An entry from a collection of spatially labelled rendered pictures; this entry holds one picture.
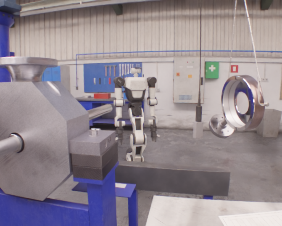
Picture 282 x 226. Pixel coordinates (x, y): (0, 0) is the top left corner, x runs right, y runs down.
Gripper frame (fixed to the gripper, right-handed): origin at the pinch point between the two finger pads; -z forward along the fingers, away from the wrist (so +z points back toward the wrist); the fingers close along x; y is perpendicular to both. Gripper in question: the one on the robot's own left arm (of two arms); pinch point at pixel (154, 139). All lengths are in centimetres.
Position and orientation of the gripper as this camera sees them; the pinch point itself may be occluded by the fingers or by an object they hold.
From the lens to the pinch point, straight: 277.8
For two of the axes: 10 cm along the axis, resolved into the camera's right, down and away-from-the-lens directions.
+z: -0.6, -10.0, 0.4
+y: 9.6, -0.4, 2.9
